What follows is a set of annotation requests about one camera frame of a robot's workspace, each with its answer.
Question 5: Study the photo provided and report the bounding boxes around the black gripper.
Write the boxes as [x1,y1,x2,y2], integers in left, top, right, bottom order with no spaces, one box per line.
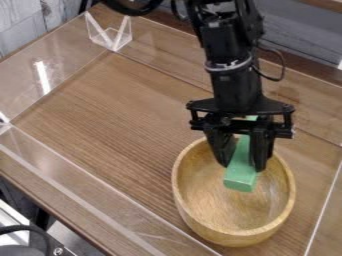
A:
[186,53,296,172]

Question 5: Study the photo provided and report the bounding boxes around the green rectangular block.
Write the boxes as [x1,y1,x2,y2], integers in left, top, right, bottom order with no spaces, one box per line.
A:
[222,115,260,193]

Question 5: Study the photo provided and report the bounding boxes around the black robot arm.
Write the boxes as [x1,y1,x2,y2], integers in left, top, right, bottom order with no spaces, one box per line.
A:
[184,0,296,172]

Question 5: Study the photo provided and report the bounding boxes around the brown wooden bowl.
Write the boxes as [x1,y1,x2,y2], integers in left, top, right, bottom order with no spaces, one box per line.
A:
[172,138,297,247]

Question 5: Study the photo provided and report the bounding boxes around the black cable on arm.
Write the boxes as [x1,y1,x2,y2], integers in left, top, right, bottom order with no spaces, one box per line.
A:
[252,44,286,83]

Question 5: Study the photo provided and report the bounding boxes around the clear acrylic tray wall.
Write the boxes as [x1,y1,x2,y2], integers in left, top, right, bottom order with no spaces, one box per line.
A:
[0,18,342,256]

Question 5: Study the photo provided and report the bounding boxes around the clear acrylic corner bracket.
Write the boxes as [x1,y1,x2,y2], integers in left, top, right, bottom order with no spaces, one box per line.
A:
[85,12,133,52]

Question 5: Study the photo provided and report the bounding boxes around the black metal table frame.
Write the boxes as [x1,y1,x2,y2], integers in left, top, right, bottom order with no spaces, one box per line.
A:
[0,178,106,256]

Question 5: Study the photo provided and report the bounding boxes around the black cable lower left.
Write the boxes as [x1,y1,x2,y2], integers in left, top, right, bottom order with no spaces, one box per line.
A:
[0,224,54,256]

